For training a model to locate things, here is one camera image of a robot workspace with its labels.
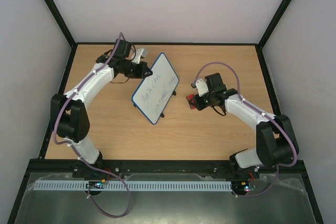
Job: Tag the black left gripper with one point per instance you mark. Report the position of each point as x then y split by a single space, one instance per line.
142 74

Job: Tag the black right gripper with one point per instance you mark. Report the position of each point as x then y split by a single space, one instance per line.
199 100

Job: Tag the red whiteboard eraser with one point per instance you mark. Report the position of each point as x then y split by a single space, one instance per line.
191 101

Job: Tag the small blue-framed whiteboard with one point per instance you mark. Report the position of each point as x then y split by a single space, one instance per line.
154 92

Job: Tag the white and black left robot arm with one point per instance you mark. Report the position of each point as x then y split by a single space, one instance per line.
68 112

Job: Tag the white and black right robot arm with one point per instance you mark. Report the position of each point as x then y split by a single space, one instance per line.
276 143

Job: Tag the right controller circuit board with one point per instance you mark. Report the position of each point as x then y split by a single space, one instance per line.
242 188

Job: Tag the controller circuit board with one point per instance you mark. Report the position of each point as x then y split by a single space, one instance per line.
242 188
98 184

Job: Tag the left controller circuit board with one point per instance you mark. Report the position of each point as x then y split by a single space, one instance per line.
98 184

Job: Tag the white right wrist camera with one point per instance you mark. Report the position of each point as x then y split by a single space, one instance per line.
201 86

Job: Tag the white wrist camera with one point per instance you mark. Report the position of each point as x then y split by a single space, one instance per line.
201 86
139 55

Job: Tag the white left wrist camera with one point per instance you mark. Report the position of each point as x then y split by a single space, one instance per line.
139 55

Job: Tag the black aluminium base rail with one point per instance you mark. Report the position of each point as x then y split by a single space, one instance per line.
214 169

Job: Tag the light blue slotted cable duct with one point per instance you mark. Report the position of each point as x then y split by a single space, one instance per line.
76 185

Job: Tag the black enclosure frame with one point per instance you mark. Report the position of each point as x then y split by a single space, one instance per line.
298 168

